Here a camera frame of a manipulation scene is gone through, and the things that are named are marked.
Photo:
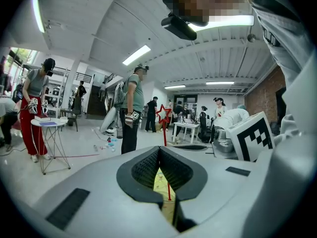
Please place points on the black head-mounted camera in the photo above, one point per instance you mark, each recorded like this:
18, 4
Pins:
178, 27

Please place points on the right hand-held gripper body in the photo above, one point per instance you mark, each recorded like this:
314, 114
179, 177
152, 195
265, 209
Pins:
252, 137

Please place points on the red star stick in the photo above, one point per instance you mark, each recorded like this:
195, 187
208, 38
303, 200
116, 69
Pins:
165, 135

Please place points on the dark staircase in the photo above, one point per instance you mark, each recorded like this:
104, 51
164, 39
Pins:
95, 103

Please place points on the white book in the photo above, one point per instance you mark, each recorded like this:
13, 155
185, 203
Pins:
42, 119

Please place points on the round ceiling sensor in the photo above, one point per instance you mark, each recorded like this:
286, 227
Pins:
251, 37

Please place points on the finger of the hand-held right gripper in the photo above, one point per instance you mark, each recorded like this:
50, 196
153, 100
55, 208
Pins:
190, 147

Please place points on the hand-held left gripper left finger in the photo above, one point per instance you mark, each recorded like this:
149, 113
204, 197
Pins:
99, 182

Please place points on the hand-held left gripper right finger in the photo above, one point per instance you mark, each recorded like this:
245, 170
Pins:
218, 190

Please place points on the long ceiling light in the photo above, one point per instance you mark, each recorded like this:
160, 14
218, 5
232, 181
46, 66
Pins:
174, 86
136, 55
37, 14
223, 21
220, 83

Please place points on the blue paper sheet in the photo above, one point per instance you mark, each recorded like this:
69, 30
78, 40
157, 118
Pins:
48, 123

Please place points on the yellow printed mat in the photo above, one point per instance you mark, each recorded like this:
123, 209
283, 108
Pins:
161, 185

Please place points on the small white bowl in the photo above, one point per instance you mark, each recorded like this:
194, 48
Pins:
63, 119

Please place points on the white rectangular table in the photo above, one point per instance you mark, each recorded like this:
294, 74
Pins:
186, 125

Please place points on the dark chair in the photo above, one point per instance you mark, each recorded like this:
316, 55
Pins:
71, 116

